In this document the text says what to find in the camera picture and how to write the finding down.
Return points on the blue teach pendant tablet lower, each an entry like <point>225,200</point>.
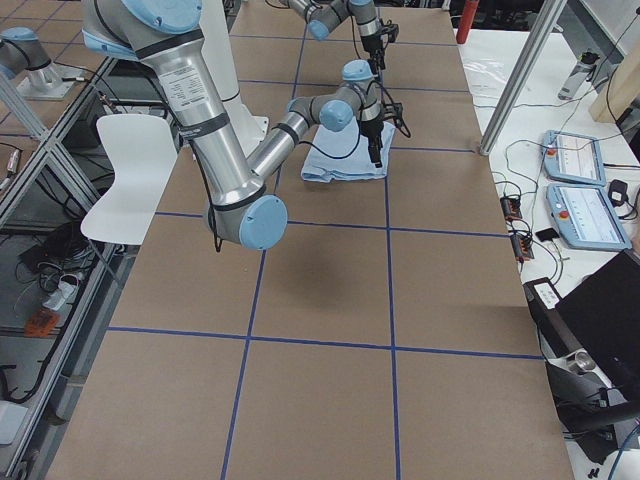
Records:
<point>585,218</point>

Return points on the light blue button-up shirt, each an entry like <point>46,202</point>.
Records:
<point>344,155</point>

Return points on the blue teach pendant tablet upper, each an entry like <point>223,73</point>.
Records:
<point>573,158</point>

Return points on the orange device under table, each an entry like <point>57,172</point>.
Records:
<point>41,323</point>

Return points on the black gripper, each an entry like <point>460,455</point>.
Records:
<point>370,46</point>
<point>372,131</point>

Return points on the white plastic chair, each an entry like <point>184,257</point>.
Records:
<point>142,152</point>

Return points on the red cylinder object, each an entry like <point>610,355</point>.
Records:
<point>466,21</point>

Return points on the black laptop computer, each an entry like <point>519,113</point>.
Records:
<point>600,315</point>

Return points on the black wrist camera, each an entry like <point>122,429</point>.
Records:
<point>389,31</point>
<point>393,112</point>

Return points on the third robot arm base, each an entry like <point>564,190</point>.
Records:
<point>23,52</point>

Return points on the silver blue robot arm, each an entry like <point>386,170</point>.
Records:
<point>323,20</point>
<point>186,44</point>

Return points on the grey aluminium frame post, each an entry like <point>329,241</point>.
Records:
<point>533,46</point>

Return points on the blue teach pendant tablet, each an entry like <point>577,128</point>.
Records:
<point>585,218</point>
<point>573,158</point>

